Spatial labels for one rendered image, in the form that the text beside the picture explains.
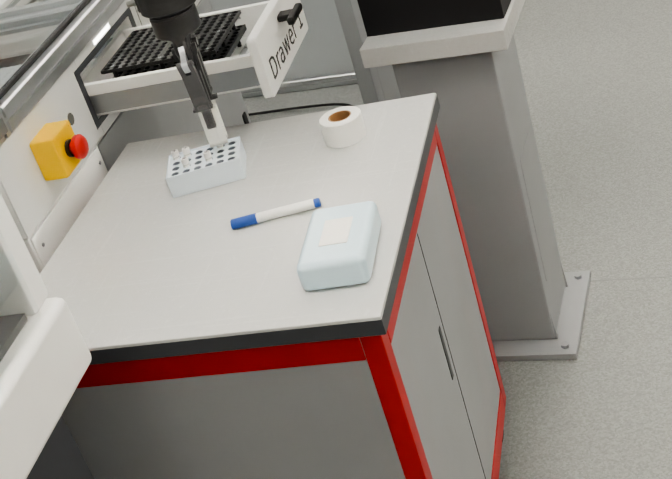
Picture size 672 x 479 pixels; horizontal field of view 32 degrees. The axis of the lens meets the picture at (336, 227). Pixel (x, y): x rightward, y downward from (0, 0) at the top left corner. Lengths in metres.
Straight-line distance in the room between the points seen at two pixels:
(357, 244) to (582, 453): 0.93
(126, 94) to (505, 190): 0.78
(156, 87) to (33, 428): 0.85
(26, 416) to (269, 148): 0.77
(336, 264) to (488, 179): 0.89
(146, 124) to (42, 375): 0.99
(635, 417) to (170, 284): 1.06
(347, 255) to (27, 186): 0.60
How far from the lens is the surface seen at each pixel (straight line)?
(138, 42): 2.21
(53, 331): 1.43
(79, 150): 1.91
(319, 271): 1.52
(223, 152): 1.92
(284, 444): 1.66
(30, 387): 1.38
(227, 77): 2.02
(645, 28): 3.93
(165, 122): 2.39
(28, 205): 1.89
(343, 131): 1.87
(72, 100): 2.07
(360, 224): 1.57
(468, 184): 2.38
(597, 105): 3.50
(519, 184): 2.36
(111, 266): 1.79
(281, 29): 2.09
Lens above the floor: 1.59
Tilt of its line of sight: 30 degrees down
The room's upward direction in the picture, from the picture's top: 18 degrees counter-clockwise
